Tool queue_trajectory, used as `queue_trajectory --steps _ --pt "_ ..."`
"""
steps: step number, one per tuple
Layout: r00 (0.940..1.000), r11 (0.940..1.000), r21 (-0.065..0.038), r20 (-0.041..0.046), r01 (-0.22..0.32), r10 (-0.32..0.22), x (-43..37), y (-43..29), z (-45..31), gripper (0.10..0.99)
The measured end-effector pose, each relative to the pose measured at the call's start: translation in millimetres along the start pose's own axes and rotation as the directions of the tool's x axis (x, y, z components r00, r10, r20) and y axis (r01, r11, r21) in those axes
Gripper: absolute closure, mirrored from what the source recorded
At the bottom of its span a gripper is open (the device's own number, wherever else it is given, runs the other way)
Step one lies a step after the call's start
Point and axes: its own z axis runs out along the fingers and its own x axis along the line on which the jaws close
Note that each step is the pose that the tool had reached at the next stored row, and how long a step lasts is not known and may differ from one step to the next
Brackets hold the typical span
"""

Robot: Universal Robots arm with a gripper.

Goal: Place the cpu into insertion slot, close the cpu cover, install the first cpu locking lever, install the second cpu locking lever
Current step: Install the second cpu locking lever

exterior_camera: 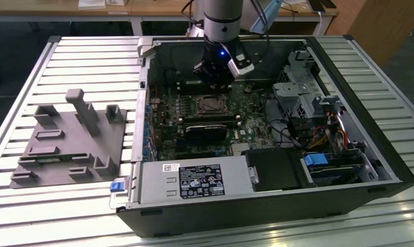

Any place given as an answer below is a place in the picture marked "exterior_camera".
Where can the silver CPU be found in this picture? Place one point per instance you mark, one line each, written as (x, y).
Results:
(209, 104)

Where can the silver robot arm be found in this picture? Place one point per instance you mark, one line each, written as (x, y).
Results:
(223, 23)

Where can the CPU socket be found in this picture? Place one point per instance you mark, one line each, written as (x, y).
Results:
(209, 111)

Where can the round coin battery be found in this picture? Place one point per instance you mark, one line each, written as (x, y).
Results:
(247, 89)

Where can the green motherboard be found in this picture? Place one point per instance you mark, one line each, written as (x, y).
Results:
(251, 123)

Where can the black graphics card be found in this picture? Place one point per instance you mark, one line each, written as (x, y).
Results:
(207, 135)

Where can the metal drive cage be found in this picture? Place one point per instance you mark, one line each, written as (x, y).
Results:
(296, 103)

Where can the silver chipset heat sink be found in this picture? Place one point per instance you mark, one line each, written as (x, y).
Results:
(240, 148)

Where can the white box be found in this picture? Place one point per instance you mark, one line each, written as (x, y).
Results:
(90, 3)
(116, 2)

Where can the black flat device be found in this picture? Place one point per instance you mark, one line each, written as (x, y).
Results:
(316, 5)

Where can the black plastic drive box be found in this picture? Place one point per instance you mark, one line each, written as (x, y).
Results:
(279, 169)

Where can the hard disk in blue carrier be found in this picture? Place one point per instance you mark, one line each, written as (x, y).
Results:
(315, 159)

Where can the silver power supply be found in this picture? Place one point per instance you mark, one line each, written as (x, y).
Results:
(158, 185)

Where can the grey parts rack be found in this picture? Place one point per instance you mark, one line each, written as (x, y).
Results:
(72, 144)

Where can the wooden cabinet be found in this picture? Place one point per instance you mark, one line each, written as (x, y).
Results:
(381, 31)

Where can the blue case latch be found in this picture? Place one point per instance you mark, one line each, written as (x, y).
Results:
(116, 187)

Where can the wooden desk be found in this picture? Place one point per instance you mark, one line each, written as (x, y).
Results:
(37, 13)

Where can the black PC case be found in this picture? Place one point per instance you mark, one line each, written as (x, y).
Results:
(227, 218)

